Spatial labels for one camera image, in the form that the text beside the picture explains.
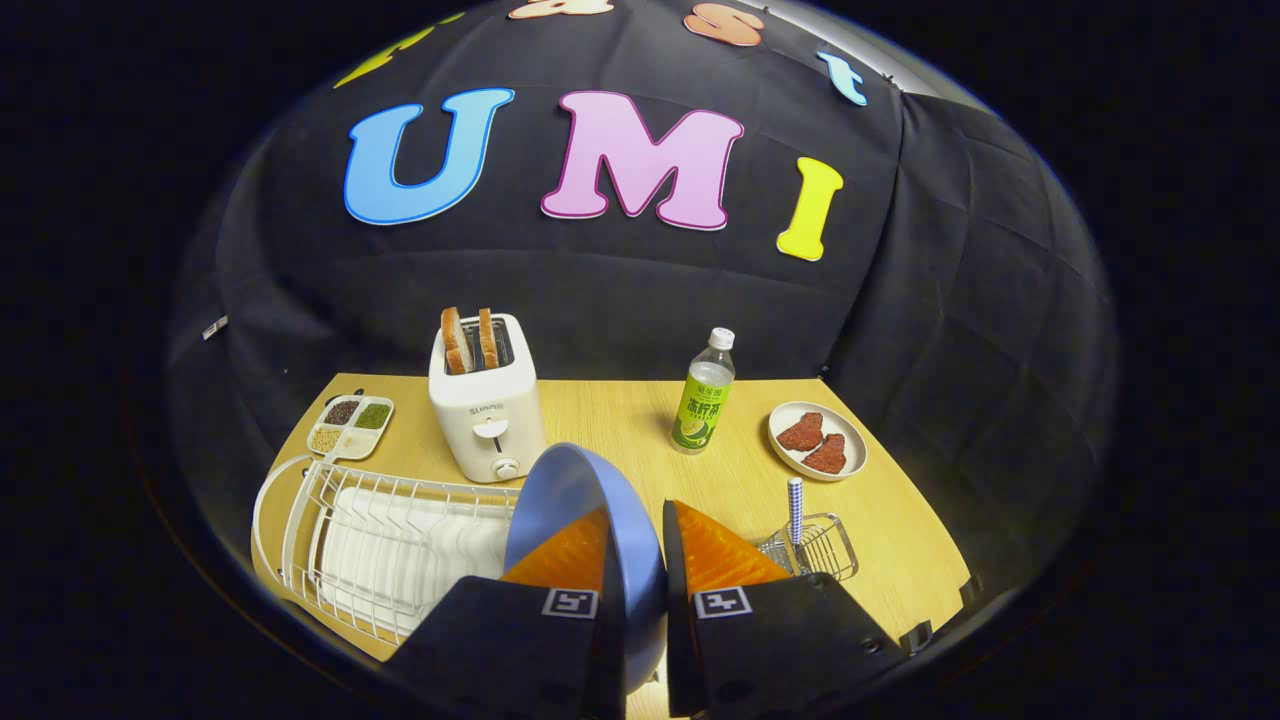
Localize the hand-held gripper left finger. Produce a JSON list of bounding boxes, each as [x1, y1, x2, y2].
[[383, 505, 629, 720]]

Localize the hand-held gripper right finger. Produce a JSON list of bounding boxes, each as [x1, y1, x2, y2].
[[662, 500, 906, 719]]

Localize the silver wire basket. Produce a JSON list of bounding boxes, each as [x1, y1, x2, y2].
[[755, 513, 860, 583]]

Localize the white wire dish rack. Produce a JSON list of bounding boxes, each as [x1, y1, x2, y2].
[[250, 455, 526, 646]]

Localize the blue plate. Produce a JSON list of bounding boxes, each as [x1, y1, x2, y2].
[[502, 442, 669, 696]]

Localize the white plate with meat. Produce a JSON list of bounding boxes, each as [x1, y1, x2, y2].
[[768, 401, 868, 482]]

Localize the red meat piece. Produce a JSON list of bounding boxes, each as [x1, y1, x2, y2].
[[776, 412, 825, 452], [802, 433, 848, 475]]

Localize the white toaster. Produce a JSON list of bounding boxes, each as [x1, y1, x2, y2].
[[428, 313, 548, 485]]

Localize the green label drink bottle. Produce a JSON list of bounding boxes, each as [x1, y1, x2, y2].
[[670, 327, 737, 456]]

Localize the white divided seasoning tray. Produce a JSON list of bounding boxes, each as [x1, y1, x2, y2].
[[306, 394, 395, 461]]

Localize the black backdrop cloth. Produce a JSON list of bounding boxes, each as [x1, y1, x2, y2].
[[165, 0, 1116, 641]]

